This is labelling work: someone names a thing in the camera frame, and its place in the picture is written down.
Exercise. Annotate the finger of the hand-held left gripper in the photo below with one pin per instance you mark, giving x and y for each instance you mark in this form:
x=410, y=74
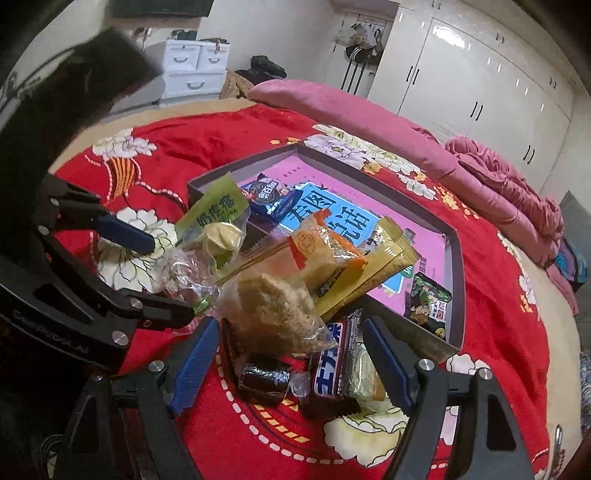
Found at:
x=157, y=314
x=127, y=233

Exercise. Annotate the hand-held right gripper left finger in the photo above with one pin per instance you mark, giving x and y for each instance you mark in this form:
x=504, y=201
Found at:
x=196, y=364

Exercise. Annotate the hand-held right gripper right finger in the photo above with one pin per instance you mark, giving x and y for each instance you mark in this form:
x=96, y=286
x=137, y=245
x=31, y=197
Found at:
x=385, y=364

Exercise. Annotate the clear pale cake packet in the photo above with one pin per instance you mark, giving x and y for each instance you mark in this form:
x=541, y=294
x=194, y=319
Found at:
x=367, y=383

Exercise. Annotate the clear nut snack packet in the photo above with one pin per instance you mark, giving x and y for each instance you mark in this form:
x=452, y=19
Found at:
x=182, y=281

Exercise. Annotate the dark chocolate bar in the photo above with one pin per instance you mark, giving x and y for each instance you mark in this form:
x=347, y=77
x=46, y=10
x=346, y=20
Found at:
x=330, y=374

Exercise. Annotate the dark candy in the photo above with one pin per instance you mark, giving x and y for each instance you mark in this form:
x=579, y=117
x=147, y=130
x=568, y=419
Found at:
x=263, y=378

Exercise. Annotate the green milk candy packet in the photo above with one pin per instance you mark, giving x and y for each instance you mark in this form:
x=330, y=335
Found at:
x=207, y=207

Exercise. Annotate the clear brown crumbly cake packet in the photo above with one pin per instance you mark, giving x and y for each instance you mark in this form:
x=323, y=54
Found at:
x=272, y=314

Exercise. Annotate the yellow wafer packet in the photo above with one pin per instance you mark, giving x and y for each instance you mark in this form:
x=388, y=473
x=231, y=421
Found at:
x=392, y=258

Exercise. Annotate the orange bread packet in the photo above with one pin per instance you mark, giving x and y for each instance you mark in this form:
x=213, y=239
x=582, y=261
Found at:
x=323, y=258

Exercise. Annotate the grey box with pink lining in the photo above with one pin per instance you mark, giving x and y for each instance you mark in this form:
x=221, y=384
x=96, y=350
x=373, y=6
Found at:
x=304, y=177

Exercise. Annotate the dark green snack packet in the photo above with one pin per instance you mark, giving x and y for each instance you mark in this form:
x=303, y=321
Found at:
x=427, y=304

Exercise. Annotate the white drawer cabinet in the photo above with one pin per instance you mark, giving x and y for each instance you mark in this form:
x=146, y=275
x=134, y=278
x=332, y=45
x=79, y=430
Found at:
x=184, y=55

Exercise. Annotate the black television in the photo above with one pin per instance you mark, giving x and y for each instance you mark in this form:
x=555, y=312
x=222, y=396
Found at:
x=161, y=7

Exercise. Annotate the red floral blanket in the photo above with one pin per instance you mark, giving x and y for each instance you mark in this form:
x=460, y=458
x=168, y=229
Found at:
x=184, y=138

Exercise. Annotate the brown textured cloth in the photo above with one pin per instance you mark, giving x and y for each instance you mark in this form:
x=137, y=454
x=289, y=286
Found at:
x=233, y=85

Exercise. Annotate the blue cookie packet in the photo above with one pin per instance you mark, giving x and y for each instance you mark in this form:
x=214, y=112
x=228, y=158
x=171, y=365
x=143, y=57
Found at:
x=270, y=196

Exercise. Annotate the dark bag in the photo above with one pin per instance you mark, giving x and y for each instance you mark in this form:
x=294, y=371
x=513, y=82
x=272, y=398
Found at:
x=263, y=64

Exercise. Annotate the grey patterned cloth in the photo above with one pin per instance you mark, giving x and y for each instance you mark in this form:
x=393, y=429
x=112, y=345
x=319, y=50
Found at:
x=586, y=374

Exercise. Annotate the colourful cloth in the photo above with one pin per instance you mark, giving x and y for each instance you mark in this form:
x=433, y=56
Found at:
x=570, y=267

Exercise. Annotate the crumpled pink blanket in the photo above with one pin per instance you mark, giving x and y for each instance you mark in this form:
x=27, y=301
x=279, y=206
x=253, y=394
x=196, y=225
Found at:
x=508, y=184

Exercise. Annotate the pink quilt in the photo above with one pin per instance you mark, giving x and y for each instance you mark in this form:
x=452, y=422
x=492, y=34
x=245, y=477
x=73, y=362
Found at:
x=323, y=106

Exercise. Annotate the hanging clothes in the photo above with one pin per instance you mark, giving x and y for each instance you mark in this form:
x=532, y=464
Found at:
x=364, y=34

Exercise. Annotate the white wardrobe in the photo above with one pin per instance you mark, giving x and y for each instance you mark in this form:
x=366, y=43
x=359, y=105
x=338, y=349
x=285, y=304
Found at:
x=461, y=69

